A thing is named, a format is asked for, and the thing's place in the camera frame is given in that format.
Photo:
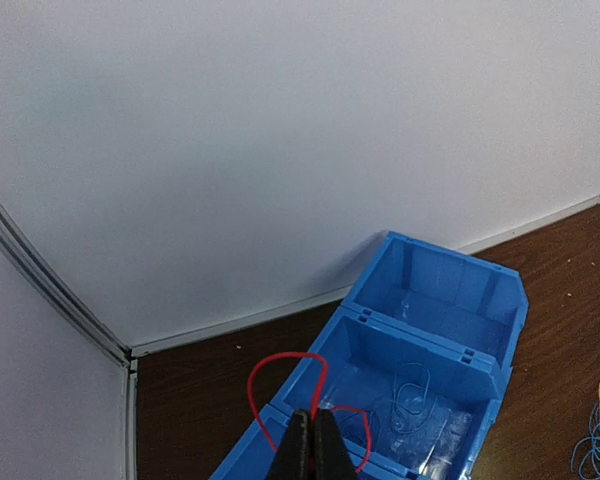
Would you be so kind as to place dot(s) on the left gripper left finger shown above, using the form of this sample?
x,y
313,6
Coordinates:
x,y
293,459

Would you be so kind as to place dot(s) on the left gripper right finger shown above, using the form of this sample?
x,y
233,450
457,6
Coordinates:
x,y
331,457

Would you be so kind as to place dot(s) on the blue three-compartment bin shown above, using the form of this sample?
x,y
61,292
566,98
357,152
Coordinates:
x,y
414,363

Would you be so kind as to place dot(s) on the left aluminium frame post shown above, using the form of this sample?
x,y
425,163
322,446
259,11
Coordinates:
x,y
32,266

